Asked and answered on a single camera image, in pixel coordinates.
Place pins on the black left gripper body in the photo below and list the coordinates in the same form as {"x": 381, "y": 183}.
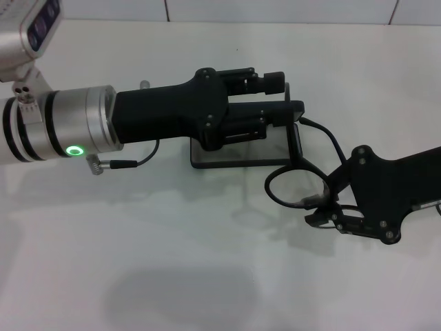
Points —
{"x": 165, "y": 113}

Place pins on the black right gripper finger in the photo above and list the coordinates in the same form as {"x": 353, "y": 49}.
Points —
{"x": 339, "y": 179}
{"x": 348, "y": 222}

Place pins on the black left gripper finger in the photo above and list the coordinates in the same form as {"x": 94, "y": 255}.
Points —
{"x": 246, "y": 129}
{"x": 274, "y": 82}

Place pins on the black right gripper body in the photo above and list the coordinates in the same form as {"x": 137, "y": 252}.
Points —
{"x": 389, "y": 186}

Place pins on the black glasses case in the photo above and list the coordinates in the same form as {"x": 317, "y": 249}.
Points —
{"x": 241, "y": 162}

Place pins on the black glasses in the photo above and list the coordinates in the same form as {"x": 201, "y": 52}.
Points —
{"x": 267, "y": 186}

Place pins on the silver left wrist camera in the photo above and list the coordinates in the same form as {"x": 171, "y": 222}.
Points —
{"x": 41, "y": 27}

